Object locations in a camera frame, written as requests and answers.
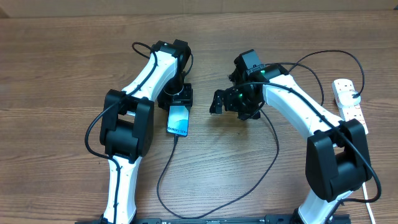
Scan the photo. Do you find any white power strip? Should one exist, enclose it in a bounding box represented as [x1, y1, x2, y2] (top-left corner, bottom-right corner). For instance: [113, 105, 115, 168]
[331, 78, 369, 134]

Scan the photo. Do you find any black USB charging cable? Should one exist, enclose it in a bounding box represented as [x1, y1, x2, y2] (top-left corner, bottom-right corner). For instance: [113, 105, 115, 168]
[155, 49, 366, 220]

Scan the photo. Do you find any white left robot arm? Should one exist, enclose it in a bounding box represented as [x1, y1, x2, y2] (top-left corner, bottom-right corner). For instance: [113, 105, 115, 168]
[88, 39, 193, 223]

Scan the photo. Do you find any white charger plug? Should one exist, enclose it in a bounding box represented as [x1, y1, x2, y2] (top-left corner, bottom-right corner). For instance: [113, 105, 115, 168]
[336, 90, 361, 108]

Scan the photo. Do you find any blue Galaxy smartphone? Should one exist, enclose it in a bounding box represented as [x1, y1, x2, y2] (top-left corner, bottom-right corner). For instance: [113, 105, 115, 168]
[166, 106, 189, 137]

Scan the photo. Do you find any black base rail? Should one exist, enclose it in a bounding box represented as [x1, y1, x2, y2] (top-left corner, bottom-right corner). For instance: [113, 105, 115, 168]
[75, 214, 351, 224]

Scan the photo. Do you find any white power strip cord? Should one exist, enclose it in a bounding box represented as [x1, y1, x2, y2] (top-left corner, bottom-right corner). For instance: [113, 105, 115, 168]
[362, 182, 377, 224]

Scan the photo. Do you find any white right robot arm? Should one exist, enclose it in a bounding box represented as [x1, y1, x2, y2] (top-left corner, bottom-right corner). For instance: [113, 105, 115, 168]
[210, 50, 381, 223]

